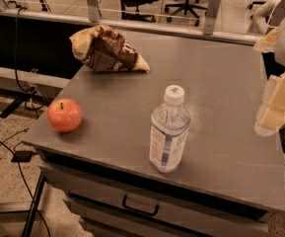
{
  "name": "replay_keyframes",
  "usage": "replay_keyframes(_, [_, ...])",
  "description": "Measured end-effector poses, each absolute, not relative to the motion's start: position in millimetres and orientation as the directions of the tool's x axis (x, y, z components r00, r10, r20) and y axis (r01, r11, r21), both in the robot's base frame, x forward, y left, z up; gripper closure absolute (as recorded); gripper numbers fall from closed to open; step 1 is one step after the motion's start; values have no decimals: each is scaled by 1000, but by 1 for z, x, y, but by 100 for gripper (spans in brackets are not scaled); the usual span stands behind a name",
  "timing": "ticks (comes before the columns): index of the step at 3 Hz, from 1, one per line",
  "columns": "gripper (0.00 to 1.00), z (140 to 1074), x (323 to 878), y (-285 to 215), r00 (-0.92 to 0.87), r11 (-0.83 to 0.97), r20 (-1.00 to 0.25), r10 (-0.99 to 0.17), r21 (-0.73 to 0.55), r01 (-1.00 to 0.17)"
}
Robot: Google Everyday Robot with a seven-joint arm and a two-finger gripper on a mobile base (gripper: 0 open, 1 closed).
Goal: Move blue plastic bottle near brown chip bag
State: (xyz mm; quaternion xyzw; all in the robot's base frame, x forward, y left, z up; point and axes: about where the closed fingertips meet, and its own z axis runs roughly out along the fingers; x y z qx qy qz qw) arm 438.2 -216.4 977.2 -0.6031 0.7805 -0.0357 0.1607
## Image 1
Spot black floor cable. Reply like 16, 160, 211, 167
0, 130, 52, 237

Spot clear plastic water bottle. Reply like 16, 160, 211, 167
149, 85, 191, 173

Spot grey drawer cabinet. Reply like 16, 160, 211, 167
25, 31, 285, 237

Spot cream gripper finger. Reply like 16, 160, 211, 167
254, 72, 285, 136
253, 28, 278, 53

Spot metal railing post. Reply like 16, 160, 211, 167
87, 0, 101, 22
203, 0, 221, 36

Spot brown chip bag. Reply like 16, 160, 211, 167
70, 25, 151, 73

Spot black power adapter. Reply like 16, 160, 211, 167
12, 150, 36, 163

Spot metal railing post right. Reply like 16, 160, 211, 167
203, 0, 221, 36

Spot black drawer handle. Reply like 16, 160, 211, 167
122, 196, 160, 217

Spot red apple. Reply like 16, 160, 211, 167
47, 99, 82, 132

